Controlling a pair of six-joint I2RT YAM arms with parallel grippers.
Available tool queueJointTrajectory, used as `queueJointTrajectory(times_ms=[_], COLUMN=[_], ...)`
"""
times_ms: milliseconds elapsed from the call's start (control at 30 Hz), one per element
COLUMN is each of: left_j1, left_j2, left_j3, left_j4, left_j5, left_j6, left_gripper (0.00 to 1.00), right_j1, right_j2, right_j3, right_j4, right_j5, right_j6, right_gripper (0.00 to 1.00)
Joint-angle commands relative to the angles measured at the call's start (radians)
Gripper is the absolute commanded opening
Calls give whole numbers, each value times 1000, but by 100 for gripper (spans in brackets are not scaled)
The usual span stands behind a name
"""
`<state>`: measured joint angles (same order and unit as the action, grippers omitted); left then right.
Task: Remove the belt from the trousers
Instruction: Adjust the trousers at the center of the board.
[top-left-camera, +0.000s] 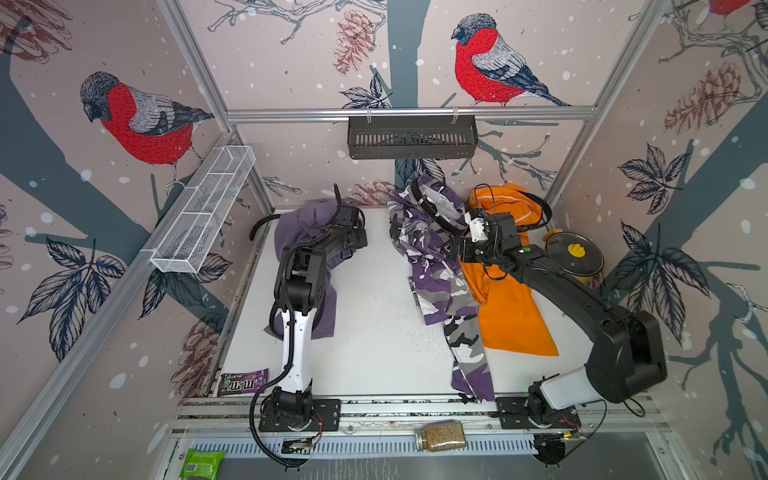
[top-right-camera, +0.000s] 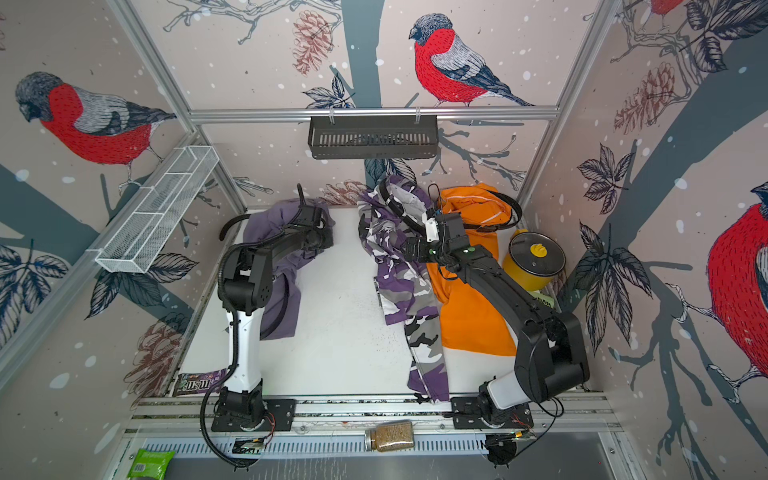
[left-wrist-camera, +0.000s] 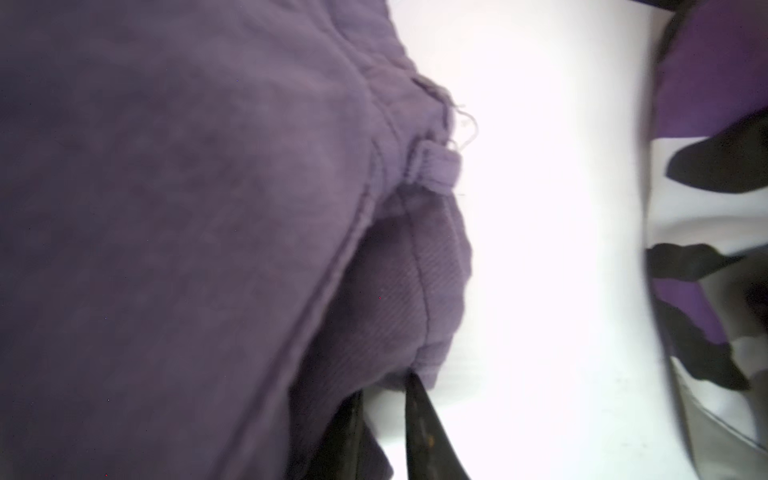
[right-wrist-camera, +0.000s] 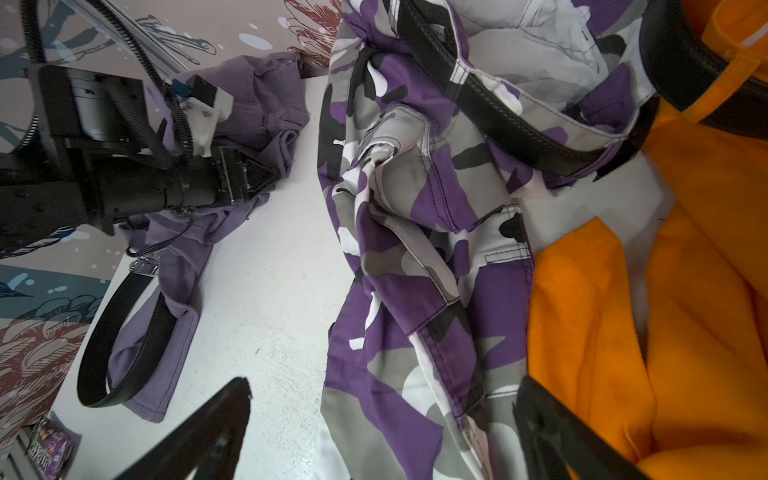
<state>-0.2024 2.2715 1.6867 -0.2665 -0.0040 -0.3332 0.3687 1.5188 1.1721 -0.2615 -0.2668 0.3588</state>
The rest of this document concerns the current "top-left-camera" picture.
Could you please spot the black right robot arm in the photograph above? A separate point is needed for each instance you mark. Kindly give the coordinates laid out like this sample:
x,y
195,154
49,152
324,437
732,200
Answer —
x,y
627,355

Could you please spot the purple camouflage trousers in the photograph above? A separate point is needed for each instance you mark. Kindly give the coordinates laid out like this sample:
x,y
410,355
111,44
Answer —
x,y
438,285

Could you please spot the orange trousers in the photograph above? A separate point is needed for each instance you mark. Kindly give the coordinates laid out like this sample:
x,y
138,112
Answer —
x,y
508,316

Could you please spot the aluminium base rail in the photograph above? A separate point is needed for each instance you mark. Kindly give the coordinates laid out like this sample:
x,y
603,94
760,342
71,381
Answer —
x,y
357,427

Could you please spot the purple candy packet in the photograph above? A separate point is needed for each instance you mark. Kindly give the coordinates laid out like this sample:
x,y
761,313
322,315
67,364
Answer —
x,y
233,384

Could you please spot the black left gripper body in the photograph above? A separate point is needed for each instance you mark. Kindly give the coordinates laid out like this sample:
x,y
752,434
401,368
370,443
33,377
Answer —
x,y
360,238

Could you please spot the black belt on orange trousers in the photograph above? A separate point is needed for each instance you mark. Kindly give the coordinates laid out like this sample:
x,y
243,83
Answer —
x,y
529,210

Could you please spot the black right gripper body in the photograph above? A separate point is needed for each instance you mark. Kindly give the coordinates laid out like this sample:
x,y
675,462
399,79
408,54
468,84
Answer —
x,y
479,251

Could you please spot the white wire mesh shelf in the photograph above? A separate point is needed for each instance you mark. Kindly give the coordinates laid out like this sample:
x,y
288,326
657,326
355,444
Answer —
x,y
195,230

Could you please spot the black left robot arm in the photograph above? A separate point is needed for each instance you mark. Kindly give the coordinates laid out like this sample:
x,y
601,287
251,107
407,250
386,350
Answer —
x,y
288,398

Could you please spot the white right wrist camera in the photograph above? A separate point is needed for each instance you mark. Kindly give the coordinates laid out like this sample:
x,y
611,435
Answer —
x,y
477,229

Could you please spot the black belt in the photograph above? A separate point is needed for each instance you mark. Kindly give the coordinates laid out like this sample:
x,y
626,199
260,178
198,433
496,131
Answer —
x,y
430,208
305,224
529,210

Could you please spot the yellow cooking pot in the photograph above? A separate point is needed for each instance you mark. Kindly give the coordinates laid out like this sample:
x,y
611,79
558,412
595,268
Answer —
x,y
573,258

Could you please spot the lilac purple trousers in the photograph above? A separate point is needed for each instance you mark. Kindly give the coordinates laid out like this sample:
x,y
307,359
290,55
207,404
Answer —
x,y
325,320

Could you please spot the jar of brown grains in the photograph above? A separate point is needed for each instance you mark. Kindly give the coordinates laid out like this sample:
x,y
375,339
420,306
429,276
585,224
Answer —
x,y
441,436

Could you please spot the black hanging wire basket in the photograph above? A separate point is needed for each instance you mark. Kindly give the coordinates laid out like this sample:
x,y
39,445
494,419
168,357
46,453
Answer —
x,y
412,137

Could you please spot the green wipes packet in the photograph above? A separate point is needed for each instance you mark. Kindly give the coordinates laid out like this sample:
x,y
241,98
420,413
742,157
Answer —
x,y
201,464

